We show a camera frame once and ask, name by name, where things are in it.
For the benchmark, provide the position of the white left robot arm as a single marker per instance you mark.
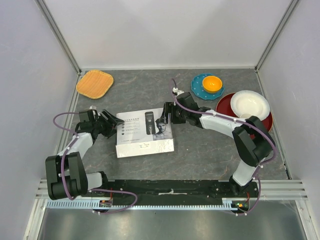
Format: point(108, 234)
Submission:
point(65, 173)

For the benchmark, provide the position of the orange bowl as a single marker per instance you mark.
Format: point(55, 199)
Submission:
point(212, 84)

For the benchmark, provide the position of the pale yellow mug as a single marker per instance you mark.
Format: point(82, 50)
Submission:
point(245, 115)

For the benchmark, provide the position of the white paper bowl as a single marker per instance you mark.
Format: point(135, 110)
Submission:
point(248, 102)

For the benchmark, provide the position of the white clipper kit box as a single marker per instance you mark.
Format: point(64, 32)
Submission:
point(143, 133)

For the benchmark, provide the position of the teal dotted plate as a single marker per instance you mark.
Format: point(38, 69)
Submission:
point(198, 90)

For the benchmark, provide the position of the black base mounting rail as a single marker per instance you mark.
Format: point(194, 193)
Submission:
point(182, 192)

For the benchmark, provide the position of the woven orange tray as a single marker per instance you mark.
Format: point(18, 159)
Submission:
point(94, 84)

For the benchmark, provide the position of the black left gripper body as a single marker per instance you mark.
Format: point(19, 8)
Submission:
point(104, 126)

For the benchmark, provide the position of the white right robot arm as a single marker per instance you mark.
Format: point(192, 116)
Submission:
point(253, 142)

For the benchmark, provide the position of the dark red plate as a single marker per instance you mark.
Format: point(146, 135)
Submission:
point(224, 107)

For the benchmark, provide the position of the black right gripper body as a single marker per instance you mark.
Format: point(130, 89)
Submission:
point(178, 116)

